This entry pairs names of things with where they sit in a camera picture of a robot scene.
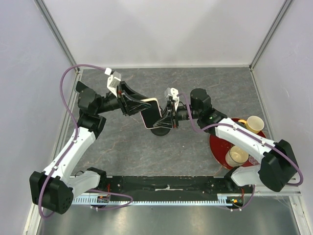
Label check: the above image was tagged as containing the beige paper cup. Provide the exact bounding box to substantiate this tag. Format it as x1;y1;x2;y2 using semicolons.
246;116;265;134
225;146;249;167

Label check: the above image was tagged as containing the left aluminium frame post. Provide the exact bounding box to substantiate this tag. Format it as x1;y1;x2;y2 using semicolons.
34;0;76;66

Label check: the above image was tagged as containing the right aluminium frame post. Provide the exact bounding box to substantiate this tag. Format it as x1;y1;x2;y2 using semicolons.
249;0;293;72

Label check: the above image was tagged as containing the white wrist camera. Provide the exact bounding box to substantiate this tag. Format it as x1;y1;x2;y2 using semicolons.
164;88;179;110
105;68;121;97

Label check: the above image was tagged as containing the red round tray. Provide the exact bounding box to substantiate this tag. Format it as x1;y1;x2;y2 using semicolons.
209;118;265;170

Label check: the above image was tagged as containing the clear plastic cup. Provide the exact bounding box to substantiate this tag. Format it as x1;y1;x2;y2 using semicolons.
248;155;259;165

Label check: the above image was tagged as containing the beige paper cup upper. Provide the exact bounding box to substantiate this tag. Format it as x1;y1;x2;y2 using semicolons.
246;116;265;134

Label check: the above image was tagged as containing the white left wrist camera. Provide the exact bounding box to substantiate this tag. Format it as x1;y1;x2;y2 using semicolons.
105;68;121;97

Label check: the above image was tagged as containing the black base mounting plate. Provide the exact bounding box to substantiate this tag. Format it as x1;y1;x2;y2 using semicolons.
95;176;253;196

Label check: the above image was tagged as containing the beige paper cup lower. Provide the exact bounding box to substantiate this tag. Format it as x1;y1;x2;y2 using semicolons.
225;146;249;167

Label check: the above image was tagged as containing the black phone clear case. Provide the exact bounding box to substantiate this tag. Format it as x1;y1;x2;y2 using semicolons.
75;81;89;93

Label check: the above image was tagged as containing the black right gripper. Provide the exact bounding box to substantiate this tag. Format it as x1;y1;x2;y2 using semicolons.
154;100;201;129

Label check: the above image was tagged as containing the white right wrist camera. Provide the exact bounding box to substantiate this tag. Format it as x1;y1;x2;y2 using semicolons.
164;88;179;110

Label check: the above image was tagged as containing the black phone pink case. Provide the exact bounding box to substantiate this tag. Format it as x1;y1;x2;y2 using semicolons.
140;98;162;129

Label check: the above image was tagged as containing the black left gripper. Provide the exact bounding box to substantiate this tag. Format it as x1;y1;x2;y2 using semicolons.
95;81;151;116

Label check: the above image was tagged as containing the grey slotted cable duct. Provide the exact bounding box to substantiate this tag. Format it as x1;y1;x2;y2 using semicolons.
73;190;243;206

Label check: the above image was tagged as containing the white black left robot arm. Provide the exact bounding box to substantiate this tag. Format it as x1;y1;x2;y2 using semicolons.
29;81;151;217

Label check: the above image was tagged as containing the black round base mount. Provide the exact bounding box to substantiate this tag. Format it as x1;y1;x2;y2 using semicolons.
150;127;171;137

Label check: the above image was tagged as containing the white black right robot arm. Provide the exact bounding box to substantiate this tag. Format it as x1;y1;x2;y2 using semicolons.
154;88;304;193

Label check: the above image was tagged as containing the aluminium frame post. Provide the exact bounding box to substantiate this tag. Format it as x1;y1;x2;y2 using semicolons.
34;0;76;66
249;0;293;72

